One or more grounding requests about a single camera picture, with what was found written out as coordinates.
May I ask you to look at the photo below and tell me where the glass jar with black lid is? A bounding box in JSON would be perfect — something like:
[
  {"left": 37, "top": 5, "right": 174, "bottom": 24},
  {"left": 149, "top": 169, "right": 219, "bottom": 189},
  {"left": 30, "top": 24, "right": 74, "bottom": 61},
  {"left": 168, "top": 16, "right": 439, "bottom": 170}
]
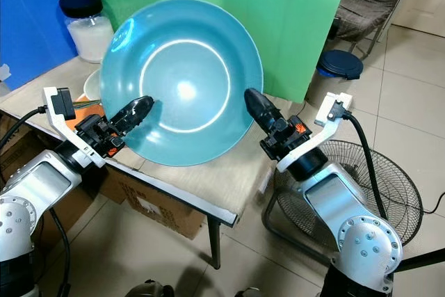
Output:
[{"left": 59, "top": 0, "right": 115, "bottom": 64}]

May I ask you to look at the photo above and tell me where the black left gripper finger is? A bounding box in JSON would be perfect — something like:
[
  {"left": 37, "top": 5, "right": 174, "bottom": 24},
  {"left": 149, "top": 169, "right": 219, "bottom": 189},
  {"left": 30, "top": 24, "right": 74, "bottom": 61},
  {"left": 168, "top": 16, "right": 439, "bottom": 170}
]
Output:
[{"left": 111, "top": 95, "right": 155, "bottom": 138}]

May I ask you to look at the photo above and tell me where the green board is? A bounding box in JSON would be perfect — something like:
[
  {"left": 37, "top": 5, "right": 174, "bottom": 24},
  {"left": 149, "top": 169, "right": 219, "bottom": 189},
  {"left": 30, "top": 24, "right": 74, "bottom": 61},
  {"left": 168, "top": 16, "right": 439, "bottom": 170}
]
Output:
[{"left": 83, "top": 0, "right": 355, "bottom": 104}]

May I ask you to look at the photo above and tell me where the black floor fan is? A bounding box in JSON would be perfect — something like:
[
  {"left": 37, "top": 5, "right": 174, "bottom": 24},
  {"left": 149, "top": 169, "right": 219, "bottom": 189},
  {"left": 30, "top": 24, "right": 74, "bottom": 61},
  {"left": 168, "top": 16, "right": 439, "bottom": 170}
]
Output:
[{"left": 262, "top": 139, "right": 425, "bottom": 267}]

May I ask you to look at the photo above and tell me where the orange plate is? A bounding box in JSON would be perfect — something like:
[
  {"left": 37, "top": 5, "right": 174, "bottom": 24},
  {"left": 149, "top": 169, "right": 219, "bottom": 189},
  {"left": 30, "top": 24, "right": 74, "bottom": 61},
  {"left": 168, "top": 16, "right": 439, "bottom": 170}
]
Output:
[{"left": 66, "top": 99, "right": 108, "bottom": 134}]

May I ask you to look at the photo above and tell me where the thin black floor cable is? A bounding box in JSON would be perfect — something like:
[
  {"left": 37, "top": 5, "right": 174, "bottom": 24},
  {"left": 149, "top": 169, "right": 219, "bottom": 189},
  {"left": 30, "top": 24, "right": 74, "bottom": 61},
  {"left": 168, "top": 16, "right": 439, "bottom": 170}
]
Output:
[{"left": 423, "top": 191, "right": 445, "bottom": 216}]

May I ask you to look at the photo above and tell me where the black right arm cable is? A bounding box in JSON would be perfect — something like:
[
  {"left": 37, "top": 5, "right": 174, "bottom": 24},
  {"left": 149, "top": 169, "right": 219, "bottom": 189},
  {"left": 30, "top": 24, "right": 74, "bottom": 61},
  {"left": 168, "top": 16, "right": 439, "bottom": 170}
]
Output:
[{"left": 343, "top": 111, "right": 388, "bottom": 223}]

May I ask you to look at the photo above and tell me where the black metal table leg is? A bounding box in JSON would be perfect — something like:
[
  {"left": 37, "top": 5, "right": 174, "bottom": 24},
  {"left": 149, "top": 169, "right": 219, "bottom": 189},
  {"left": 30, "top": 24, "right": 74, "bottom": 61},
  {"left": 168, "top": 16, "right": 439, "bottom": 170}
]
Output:
[{"left": 208, "top": 220, "right": 224, "bottom": 271}]

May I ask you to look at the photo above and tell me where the dark blue round lid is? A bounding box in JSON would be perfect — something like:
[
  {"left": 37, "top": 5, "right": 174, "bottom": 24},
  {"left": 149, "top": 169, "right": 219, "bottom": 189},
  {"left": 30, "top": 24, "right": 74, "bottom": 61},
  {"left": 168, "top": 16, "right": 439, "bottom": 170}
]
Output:
[{"left": 317, "top": 49, "right": 364, "bottom": 81}]

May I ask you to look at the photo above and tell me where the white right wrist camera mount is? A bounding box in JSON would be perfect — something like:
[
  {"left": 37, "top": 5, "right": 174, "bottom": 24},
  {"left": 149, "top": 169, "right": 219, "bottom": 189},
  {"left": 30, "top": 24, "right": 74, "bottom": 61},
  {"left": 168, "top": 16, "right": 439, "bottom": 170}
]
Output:
[{"left": 277, "top": 92, "right": 353, "bottom": 172}]

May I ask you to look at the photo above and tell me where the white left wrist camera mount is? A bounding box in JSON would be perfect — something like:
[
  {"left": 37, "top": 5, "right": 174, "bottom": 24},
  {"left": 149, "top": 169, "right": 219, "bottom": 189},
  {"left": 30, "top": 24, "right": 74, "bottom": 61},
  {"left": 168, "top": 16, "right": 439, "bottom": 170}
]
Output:
[{"left": 43, "top": 87, "right": 102, "bottom": 170}]

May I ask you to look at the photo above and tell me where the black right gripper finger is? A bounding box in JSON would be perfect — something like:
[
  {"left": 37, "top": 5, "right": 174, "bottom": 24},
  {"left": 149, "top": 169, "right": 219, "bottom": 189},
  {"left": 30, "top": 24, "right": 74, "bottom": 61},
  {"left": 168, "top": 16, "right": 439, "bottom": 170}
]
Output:
[{"left": 244, "top": 88, "right": 287, "bottom": 134}]

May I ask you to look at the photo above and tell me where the large blue plate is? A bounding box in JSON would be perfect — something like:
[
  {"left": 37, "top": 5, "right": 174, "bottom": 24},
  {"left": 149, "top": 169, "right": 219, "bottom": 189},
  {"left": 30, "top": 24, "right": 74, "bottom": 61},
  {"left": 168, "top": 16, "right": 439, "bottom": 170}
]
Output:
[{"left": 99, "top": 0, "right": 264, "bottom": 168}]

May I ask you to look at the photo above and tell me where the printed cardboard box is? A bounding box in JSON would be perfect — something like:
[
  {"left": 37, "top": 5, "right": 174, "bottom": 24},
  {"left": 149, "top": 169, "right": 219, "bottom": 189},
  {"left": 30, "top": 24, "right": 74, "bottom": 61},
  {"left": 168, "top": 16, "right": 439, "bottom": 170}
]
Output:
[{"left": 0, "top": 141, "right": 44, "bottom": 181}]

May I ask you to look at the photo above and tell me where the blue board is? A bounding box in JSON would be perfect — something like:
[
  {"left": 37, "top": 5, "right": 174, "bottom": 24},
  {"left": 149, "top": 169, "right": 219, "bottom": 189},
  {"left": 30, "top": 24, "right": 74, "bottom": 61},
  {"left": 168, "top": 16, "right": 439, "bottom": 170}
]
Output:
[{"left": 0, "top": 0, "right": 92, "bottom": 93}]

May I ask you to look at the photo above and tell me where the white bowl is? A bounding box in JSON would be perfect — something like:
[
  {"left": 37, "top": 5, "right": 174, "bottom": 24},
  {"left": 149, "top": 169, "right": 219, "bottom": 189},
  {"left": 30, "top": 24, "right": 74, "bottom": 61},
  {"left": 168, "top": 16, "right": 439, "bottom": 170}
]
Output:
[{"left": 83, "top": 67, "right": 105, "bottom": 101}]

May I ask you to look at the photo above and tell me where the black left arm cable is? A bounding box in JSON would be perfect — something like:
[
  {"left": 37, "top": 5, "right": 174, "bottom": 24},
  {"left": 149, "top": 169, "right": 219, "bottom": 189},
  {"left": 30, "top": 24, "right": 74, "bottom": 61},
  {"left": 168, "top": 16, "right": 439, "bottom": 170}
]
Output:
[{"left": 0, "top": 106, "right": 47, "bottom": 149}]

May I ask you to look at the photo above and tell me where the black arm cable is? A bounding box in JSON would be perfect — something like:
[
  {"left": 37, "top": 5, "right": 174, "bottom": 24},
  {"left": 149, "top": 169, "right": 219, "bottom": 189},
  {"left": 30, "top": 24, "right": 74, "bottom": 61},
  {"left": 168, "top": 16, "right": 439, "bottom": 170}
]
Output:
[
  {"left": 0, "top": 106, "right": 47, "bottom": 149},
  {"left": 343, "top": 111, "right": 388, "bottom": 223}
]

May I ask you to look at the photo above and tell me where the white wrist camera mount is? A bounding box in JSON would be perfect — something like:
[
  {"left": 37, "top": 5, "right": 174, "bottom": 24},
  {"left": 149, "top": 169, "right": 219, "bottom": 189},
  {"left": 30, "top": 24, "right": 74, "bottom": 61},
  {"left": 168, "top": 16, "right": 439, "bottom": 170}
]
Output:
[
  {"left": 277, "top": 92, "right": 353, "bottom": 172},
  {"left": 43, "top": 87, "right": 102, "bottom": 170}
]

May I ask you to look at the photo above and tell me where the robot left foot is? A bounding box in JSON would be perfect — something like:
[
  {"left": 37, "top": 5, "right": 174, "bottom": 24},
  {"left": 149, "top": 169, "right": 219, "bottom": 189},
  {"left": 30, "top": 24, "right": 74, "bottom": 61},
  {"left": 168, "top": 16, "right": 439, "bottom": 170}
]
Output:
[{"left": 125, "top": 280, "right": 175, "bottom": 297}]

